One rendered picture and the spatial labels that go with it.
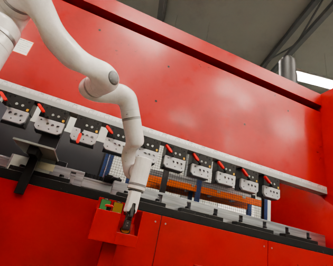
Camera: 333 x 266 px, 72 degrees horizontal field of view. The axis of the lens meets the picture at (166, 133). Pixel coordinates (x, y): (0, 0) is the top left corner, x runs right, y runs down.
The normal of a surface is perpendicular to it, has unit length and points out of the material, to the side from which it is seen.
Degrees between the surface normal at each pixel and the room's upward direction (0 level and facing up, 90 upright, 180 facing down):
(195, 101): 90
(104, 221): 90
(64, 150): 90
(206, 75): 90
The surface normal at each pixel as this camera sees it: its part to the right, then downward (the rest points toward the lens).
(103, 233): 0.31, -0.33
